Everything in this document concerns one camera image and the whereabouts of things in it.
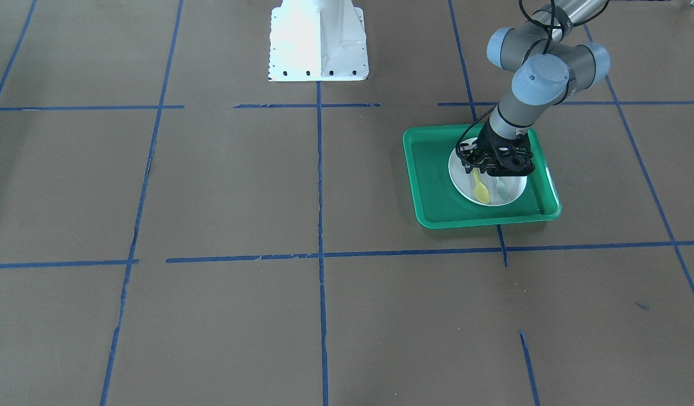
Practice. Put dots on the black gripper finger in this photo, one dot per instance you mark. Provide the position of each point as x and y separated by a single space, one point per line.
474 157

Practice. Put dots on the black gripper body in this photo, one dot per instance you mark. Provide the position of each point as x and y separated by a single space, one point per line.
489 140

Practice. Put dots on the yellow plastic spoon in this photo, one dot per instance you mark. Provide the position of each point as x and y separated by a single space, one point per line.
480 190

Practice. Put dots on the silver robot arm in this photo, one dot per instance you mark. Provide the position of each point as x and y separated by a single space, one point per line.
545 72

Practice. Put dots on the white round plate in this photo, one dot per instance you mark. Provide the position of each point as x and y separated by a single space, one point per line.
464 183

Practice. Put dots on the green plastic tray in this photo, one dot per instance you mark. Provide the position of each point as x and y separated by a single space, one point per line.
437 203

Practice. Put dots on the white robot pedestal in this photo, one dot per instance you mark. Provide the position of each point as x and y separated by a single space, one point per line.
312 41

